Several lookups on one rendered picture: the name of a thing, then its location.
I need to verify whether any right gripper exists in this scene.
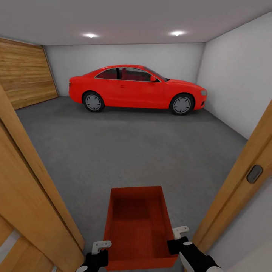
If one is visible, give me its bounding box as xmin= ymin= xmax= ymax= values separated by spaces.
xmin=167 ymin=237 xmax=188 ymax=255

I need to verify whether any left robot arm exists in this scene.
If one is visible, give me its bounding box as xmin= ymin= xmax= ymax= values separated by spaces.
xmin=75 ymin=241 xmax=111 ymax=272

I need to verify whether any storage box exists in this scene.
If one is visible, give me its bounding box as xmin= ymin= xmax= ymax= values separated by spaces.
xmin=103 ymin=186 xmax=179 ymax=271

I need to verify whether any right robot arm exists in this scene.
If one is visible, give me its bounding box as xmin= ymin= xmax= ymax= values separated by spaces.
xmin=167 ymin=226 xmax=225 ymax=272

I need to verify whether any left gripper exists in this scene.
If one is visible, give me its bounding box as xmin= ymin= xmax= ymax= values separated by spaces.
xmin=85 ymin=250 xmax=108 ymax=271

